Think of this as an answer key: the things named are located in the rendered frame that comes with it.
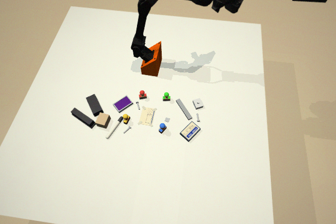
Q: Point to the green-handled rubber stamp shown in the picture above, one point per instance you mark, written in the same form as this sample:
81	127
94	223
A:
166	97

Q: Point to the blue-handled rubber stamp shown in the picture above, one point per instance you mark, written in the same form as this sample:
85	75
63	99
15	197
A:
162	128

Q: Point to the cream inspection card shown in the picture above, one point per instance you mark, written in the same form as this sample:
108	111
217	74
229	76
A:
147	116

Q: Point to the red rubber stamp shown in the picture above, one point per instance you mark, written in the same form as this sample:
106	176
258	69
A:
142	95

